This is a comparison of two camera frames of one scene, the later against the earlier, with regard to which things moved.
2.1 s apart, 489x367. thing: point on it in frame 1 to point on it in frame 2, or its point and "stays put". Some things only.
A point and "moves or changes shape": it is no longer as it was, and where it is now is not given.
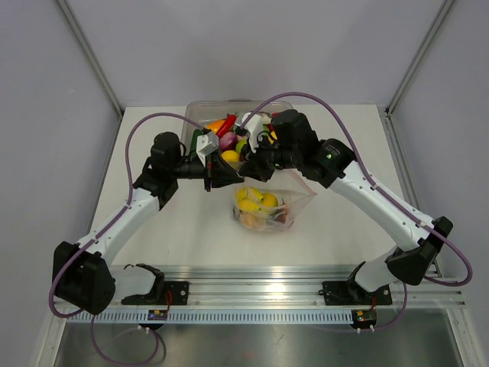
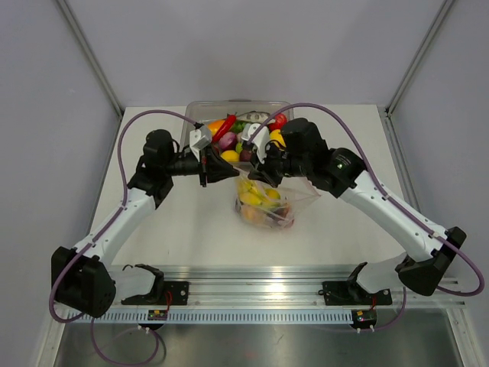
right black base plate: x=342 y=293 stays put
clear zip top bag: x=273 y=205 stays put
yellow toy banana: x=249 y=199 moves or changes shape
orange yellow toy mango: x=215 y=125 stays put
